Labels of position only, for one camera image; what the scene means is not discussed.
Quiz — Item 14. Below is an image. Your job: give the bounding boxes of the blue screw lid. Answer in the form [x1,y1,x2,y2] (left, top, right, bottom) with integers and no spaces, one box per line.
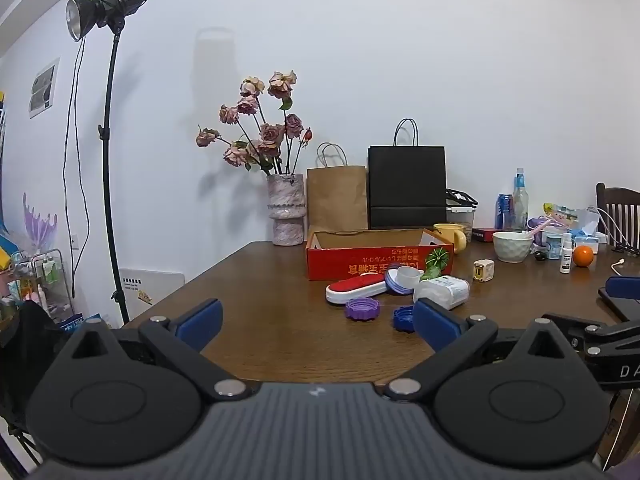
[392,304,414,334]

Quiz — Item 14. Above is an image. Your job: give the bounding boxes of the white wipes canister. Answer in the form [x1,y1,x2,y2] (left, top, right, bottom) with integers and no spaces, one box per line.
[412,275,470,310]

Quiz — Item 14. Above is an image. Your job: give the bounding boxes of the white jar with purple rim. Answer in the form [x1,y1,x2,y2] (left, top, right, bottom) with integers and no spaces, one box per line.
[385,266,424,296]

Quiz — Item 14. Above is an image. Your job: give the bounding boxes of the white cube power adapter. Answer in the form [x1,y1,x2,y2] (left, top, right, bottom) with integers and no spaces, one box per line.
[473,259,495,283]

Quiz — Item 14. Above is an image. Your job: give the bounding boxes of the purple screw lid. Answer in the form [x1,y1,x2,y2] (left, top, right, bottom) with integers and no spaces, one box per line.
[344,297,381,321]

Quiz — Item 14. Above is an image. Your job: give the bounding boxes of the red white lint brush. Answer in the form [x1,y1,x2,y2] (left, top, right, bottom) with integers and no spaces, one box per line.
[326,273,387,306]

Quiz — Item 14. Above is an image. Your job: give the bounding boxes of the green spray bottle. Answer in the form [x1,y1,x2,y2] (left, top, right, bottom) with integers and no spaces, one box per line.
[421,266,442,281]

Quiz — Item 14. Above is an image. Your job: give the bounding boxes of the orange fruit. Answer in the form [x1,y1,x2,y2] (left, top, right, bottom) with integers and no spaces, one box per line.
[573,245,594,268]

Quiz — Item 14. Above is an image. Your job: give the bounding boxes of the small white spray bottle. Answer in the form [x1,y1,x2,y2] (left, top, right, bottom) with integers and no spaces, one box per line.
[560,232,573,274]

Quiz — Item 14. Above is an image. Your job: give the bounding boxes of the tissue pack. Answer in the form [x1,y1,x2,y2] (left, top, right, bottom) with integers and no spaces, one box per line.
[573,231,608,255]

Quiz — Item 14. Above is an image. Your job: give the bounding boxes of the white board on floor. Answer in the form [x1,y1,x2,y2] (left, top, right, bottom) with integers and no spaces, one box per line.
[119,268,186,309]

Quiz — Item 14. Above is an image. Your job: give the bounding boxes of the wooden chair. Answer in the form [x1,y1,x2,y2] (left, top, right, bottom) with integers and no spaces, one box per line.
[596,182,640,254]

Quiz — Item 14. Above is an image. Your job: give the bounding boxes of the blue white yogurt cup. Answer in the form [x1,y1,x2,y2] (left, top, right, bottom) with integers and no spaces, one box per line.
[544,233,563,260]

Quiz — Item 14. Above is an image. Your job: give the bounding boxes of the yellow mug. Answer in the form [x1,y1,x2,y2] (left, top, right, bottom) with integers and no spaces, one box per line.
[434,222,468,254]

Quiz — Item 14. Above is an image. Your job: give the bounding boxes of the red flat box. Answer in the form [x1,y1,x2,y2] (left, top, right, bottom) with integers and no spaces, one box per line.
[472,228,498,243]

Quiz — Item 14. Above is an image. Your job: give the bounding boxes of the pink spoon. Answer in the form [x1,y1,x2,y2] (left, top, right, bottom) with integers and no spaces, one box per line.
[526,218,553,236]

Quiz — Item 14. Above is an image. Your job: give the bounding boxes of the purple plastic bag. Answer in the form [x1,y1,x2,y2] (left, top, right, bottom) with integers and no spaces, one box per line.
[527,216,555,245]

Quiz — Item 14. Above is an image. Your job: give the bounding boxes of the white ceramic bowl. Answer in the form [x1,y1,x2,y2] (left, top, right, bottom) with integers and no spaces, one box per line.
[492,232,534,263]

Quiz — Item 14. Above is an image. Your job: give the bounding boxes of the clear food container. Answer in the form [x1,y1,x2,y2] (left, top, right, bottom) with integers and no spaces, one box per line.
[446,188,478,238]

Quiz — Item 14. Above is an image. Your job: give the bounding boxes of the red cardboard box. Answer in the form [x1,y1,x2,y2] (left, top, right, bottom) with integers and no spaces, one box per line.
[306,229,454,281]

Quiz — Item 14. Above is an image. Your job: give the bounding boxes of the clear glass bottle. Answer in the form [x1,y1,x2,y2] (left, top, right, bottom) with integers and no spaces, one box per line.
[512,168,528,231]

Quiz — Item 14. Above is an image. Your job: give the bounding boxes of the blue soda can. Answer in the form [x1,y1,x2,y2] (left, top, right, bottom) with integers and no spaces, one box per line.
[495,193,514,231]

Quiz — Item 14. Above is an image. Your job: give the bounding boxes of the black paper bag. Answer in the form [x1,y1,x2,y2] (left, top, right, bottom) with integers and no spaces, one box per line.
[368,117,447,230]

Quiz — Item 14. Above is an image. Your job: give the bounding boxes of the pink textured vase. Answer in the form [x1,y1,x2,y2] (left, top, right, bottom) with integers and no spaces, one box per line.
[267,174,306,247]

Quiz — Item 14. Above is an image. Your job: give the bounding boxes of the brown paper bag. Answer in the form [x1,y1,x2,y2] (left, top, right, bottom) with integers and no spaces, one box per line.
[307,141,368,233]

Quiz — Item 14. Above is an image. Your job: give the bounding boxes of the dried pink roses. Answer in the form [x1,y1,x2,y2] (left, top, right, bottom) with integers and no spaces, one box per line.
[195,70,314,176]

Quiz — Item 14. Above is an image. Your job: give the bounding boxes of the studio light head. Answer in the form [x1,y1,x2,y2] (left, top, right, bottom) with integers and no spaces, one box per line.
[65,0,146,42]

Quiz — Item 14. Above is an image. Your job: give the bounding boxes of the white charging cable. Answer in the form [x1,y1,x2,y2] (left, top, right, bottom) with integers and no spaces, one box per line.
[584,205,634,276]

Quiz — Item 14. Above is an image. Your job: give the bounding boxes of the wire rack with clutter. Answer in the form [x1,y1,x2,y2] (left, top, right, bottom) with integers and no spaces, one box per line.
[1,248,75,323]

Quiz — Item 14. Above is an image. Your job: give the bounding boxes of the white wall picture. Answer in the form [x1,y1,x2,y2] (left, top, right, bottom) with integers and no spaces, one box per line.
[28,58,60,119]

